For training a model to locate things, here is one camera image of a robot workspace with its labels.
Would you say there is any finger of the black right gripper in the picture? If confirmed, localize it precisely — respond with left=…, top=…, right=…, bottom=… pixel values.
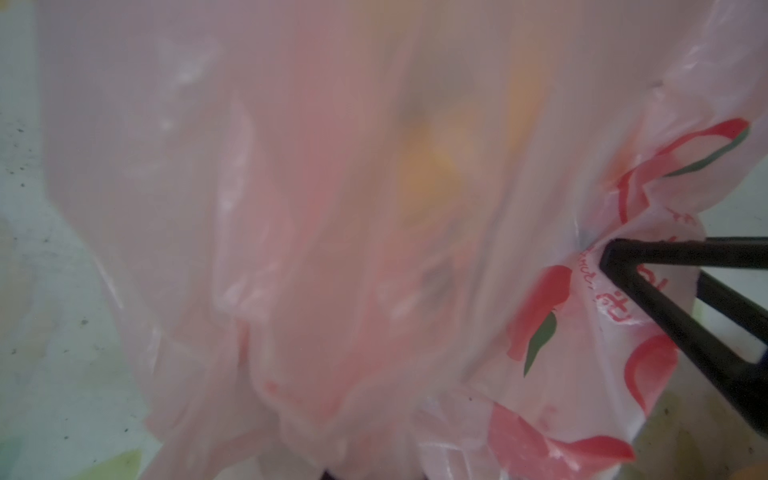
left=600, top=237, right=767, bottom=435
left=697, top=271, right=768, bottom=344

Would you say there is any pink printed plastic bag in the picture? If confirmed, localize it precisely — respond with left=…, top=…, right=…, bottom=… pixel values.
left=37, top=1, right=767, bottom=479

